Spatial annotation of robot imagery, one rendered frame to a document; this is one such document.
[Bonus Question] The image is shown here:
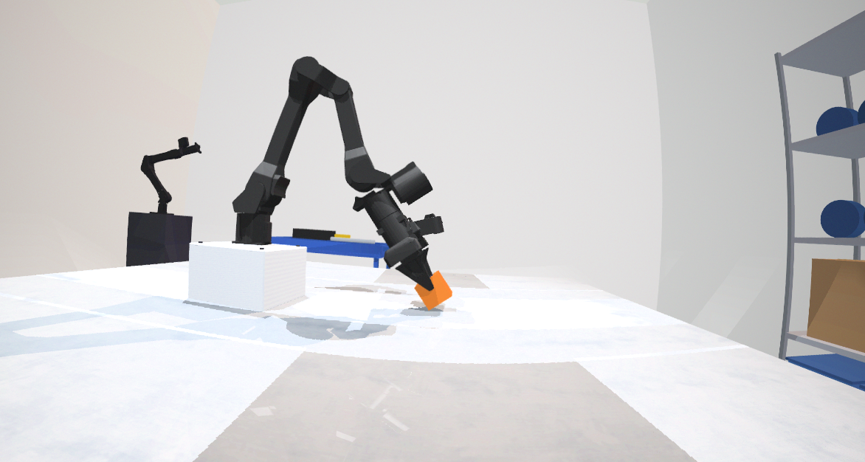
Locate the orange block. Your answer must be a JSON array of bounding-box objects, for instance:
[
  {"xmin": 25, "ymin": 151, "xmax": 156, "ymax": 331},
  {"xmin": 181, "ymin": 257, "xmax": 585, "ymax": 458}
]
[{"xmin": 414, "ymin": 271, "xmax": 452, "ymax": 310}]

